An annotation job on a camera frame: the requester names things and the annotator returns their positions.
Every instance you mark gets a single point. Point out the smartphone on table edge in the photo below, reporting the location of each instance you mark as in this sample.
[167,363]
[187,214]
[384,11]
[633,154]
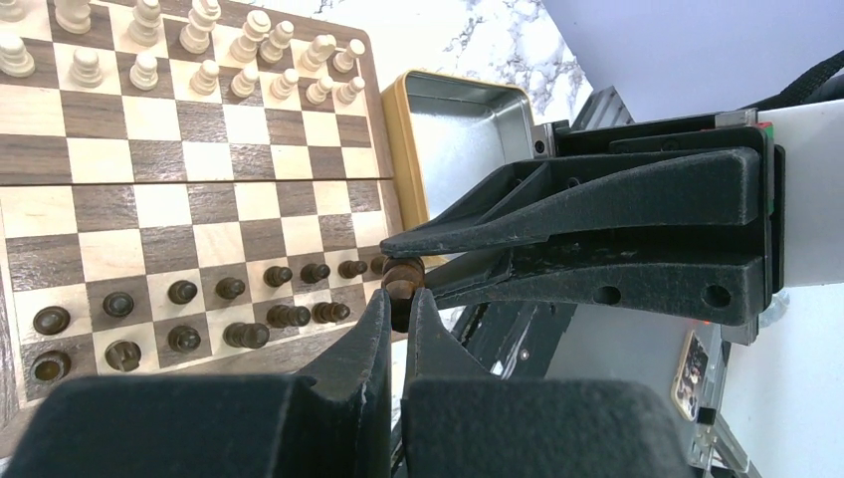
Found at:
[688,384]

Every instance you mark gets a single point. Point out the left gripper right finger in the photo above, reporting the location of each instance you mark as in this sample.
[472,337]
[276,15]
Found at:
[460,420]

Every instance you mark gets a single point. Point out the dark wooden knight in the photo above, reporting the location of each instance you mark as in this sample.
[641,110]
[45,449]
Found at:
[182,292]

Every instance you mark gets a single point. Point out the light wooden chess piece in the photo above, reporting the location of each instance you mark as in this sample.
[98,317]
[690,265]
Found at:
[16,61]

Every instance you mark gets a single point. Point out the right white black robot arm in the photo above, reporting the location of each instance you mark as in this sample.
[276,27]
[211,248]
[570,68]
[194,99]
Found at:
[808,124]

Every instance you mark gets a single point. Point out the dark wooden pawn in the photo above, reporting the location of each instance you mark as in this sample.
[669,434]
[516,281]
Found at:
[349,269]
[313,273]
[401,277]
[330,313]

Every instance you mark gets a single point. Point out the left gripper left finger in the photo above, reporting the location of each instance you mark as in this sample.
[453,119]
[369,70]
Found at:
[330,419]

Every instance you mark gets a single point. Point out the gold metal tin lid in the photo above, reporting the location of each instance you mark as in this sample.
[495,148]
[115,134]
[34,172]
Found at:
[448,133]

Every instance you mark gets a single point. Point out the dark wooden piece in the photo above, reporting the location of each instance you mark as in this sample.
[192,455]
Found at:
[124,356]

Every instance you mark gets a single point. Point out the wooden chess board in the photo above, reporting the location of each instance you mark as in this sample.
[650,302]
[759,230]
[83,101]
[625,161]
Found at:
[128,163]

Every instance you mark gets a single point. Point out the dark chess piece on board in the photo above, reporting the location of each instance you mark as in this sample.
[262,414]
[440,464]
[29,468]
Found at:
[51,320]
[184,339]
[251,336]
[277,276]
[118,304]
[230,288]
[50,366]
[282,316]

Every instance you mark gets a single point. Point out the aluminium frame rail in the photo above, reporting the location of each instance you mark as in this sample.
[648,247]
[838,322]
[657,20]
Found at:
[602,109]

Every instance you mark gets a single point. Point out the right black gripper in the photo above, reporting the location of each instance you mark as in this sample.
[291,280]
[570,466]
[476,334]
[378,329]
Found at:
[529,201]

